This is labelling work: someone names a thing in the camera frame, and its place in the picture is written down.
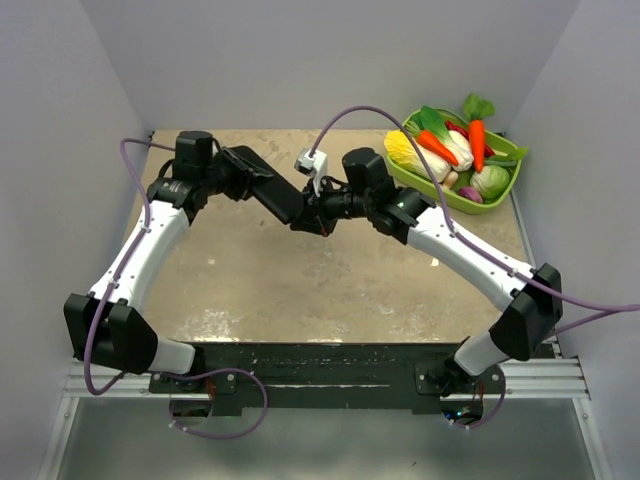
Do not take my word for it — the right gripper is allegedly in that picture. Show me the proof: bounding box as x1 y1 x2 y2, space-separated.
291 176 373 239

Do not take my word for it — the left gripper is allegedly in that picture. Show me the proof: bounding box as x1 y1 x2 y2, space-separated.
200 146 272 201

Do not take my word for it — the black tool case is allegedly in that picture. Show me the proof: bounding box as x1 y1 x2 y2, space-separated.
251 160 303 224

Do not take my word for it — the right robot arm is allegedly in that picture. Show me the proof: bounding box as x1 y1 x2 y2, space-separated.
292 147 562 393

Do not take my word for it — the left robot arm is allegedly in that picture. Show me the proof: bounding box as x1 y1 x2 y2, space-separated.
63 130 298 392

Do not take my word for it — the toy napa cabbage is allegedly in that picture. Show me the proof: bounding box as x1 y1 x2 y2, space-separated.
383 130 451 183

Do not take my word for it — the toy carrot left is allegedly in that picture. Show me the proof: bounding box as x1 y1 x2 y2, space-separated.
415 130 459 166

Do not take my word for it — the toy carrot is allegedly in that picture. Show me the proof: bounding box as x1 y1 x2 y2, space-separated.
463 93 496 173
415 130 459 166

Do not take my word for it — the toy mushroom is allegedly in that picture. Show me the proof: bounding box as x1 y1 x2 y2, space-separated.
441 170 459 190

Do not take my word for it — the toy bok choy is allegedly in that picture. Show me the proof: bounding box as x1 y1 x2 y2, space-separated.
420 106 474 172

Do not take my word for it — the toy purple onion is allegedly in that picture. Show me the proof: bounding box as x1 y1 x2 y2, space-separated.
457 186 484 204

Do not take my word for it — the green vegetable tray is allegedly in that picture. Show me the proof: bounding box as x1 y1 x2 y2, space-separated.
384 130 528 214

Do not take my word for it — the toy green cabbage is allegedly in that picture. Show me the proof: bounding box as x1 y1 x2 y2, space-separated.
470 166 511 200

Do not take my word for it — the toy red chili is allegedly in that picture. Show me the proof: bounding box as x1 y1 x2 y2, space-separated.
445 120 495 158

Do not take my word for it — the toy carrot right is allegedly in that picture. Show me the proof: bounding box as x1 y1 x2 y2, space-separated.
463 93 496 173

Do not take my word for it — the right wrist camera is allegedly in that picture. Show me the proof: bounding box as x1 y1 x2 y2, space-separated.
294 148 328 197

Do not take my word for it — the aluminium rail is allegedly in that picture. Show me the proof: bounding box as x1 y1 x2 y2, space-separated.
62 358 590 400

